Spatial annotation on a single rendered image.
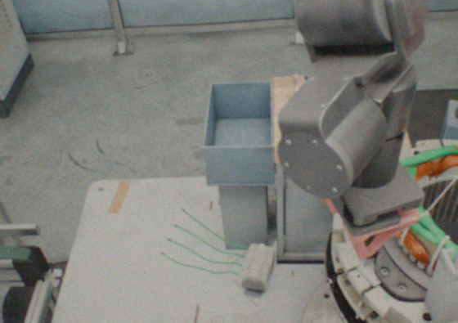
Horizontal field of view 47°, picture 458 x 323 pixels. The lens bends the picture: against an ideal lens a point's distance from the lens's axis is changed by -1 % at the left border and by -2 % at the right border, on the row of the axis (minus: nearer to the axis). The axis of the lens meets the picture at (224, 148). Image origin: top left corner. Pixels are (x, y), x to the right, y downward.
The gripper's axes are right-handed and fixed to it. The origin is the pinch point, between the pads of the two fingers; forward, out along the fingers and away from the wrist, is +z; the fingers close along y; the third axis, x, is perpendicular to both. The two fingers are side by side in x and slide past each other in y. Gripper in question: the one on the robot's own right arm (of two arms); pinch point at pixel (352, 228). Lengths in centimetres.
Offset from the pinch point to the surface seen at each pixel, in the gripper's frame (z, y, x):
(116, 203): 41, -49, -24
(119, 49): 121, -237, -10
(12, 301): 119, -88, -72
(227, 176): 17.5, -27.2, -5.6
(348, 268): 7.5, 0.0, 0.5
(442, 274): 0.5, 7.5, 5.7
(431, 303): 5.7, 7.7, 5.8
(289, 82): 11.5, -39.0, 9.6
